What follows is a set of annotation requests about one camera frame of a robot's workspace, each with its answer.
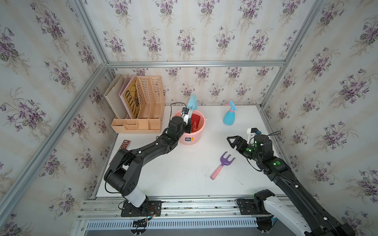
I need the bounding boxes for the red shovel wooden handle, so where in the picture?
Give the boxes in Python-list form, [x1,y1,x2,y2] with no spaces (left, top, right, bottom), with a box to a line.
[192,114,201,133]

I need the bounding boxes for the purple rake pink handle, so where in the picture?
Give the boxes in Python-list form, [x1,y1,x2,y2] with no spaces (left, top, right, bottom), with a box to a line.
[210,151,235,180]

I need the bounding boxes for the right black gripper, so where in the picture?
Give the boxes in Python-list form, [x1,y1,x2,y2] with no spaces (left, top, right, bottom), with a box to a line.
[226,136,263,164]

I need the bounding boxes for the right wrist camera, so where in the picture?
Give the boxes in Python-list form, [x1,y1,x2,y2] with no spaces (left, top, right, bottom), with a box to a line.
[247,128,261,143]

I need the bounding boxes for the beige plastic file organizer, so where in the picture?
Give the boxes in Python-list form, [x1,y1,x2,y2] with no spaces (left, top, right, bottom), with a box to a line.
[104,74,165,134]

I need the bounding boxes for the red brown flat box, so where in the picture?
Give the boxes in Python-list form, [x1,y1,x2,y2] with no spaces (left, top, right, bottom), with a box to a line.
[119,140,131,149]

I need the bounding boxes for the aluminium front rail frame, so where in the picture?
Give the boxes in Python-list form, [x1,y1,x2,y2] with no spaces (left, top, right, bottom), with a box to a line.
[71,196,270,236]

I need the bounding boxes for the pink plastic bucket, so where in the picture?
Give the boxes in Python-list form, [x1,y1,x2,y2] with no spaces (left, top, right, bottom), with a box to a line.
[179,110,207,146]

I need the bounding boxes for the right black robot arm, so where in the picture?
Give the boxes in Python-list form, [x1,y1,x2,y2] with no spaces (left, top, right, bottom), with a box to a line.
[227,134,355,236]

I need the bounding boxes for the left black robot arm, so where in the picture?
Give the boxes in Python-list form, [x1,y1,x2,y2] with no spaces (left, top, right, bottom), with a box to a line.
[103,117,192,208]

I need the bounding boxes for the beige folder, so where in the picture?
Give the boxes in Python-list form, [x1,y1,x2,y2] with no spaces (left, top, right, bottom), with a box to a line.
[104,74,127,119]

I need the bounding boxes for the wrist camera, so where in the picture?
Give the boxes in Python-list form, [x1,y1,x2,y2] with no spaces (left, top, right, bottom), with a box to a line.
[247,128,261,143]
[181,107,192,124]

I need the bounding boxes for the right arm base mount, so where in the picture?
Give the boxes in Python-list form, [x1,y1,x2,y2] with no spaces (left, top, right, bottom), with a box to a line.
[236,189,283,215]

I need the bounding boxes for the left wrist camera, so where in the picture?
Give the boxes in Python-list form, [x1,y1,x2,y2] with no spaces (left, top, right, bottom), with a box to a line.
[181,107,192,124]

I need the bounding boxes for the blue pink spray bottle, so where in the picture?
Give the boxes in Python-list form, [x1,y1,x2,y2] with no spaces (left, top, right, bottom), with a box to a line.
[223,100,237,126]

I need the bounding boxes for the pink yellow magazine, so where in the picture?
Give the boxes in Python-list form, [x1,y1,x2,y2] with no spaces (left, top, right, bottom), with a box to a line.
[119,76,140,119]

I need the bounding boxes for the light blue trowel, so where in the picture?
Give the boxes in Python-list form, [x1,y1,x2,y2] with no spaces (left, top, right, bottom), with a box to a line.
[187,94,197,118]

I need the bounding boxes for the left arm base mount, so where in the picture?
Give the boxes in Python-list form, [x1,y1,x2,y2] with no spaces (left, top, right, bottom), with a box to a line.
[118,200,162,217]

